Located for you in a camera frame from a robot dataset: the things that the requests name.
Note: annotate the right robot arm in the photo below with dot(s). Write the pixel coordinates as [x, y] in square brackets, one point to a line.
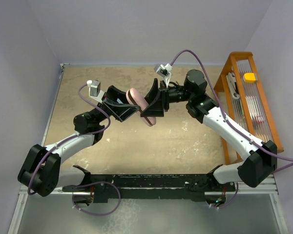
[257, 160]

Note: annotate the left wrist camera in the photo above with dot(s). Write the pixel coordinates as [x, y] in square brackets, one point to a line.
[94, 90]

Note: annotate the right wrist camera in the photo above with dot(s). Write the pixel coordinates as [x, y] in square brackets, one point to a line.
[164, 71]

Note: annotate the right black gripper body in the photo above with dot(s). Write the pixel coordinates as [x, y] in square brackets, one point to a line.
[173, 94]

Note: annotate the white stapler tool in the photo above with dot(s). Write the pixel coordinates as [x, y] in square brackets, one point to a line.
[232, 84]

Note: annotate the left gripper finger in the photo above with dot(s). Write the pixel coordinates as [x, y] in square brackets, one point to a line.
[116, 95]
[120, 111]

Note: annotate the pink glasses case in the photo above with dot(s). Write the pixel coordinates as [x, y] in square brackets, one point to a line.
[135, 98]

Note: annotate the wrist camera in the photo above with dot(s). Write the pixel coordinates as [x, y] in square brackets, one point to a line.
[94, 90]
[164, 71]

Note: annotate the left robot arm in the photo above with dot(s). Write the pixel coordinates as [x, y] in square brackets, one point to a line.
[41, 170]

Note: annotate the yellow tape measure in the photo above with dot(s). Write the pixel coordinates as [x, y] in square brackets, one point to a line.
[250, 78]

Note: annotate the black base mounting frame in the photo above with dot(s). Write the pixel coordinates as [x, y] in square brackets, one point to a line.
[192, 187]

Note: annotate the orange wooden shelf rack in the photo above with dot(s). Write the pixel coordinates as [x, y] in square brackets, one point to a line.
[252, 102]

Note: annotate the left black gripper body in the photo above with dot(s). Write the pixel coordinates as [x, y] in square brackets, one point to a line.
[104, 107]

